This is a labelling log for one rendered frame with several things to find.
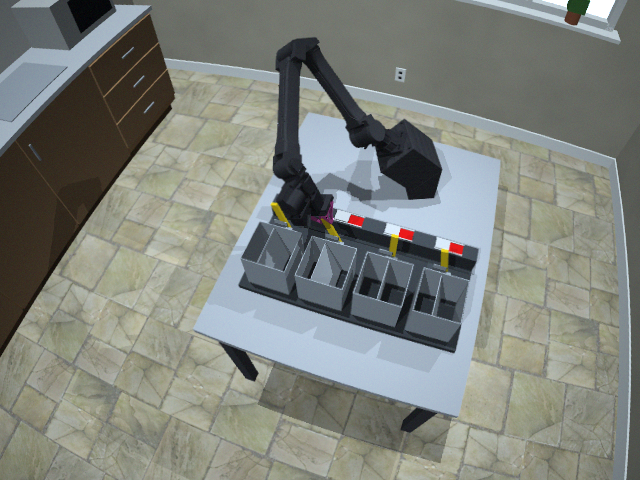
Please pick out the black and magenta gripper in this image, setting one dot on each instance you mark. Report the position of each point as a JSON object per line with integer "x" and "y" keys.
{"x": 326, "y": 208}

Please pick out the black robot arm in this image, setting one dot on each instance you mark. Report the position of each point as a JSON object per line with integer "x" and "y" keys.
{"x": 291, "y": 199}

